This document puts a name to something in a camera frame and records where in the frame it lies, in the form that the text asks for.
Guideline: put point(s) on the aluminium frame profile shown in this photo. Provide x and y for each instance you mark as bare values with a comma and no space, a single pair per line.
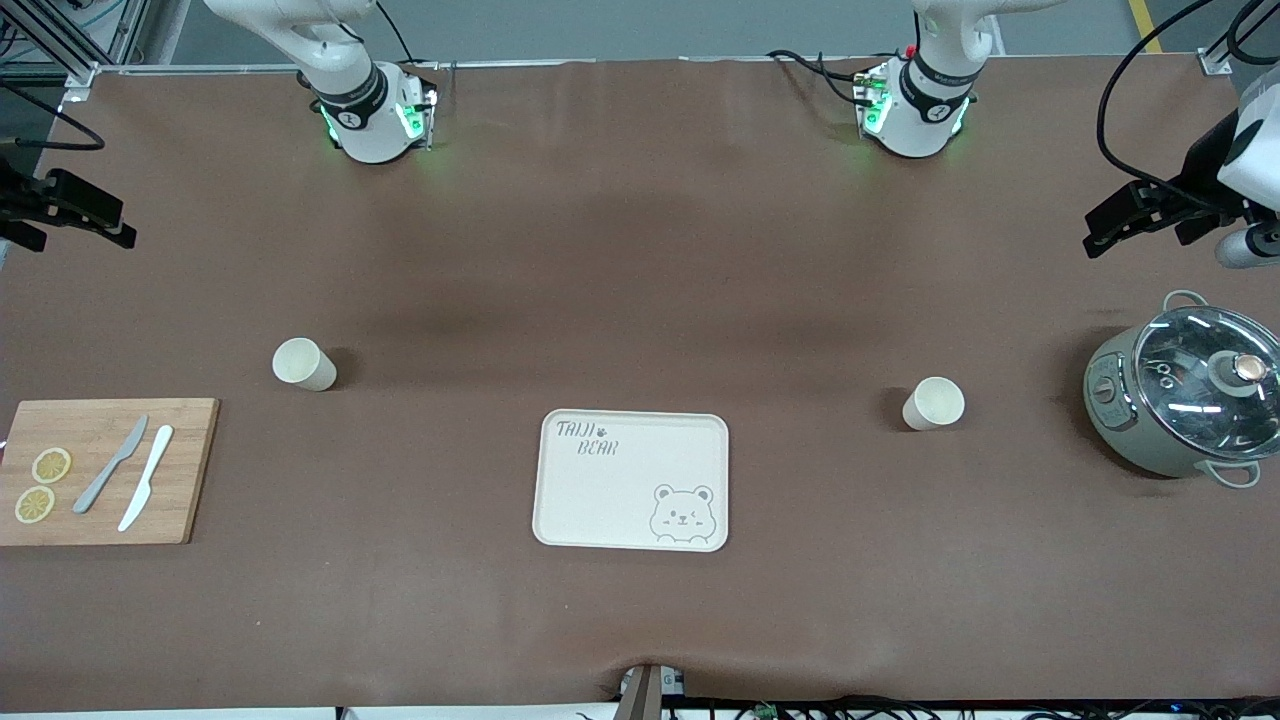
70,45
1225,50

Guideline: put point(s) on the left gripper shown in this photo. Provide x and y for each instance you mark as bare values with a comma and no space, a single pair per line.
1203,167

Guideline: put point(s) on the grey plastic knife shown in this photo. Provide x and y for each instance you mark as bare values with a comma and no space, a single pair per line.
112,465

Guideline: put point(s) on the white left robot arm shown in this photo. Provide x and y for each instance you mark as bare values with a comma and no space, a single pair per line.
915,115

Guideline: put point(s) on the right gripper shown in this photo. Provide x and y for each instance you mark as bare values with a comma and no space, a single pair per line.
20,196

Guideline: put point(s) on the metal table edge bracket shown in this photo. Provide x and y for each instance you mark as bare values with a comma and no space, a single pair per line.
645,690

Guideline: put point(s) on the white IKEA cup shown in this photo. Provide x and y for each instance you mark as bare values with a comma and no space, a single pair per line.
300,364
935,403

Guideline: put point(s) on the lemon slice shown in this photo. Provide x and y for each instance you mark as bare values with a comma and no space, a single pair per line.
51,465
34,504

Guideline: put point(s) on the cream bear print tray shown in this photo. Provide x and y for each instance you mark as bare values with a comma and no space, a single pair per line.
632,480

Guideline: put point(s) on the glass pot lid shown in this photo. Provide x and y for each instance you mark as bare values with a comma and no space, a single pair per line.
1200,385

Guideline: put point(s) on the grey pot with glass lid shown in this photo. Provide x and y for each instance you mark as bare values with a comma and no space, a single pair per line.
1125,420

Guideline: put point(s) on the white plastic knife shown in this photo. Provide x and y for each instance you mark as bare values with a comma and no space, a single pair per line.
148,477

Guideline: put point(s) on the wooden cutting board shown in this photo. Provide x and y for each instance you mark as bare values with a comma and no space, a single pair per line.
105,470

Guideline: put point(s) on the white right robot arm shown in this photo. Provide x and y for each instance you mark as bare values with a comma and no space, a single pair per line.
365,110

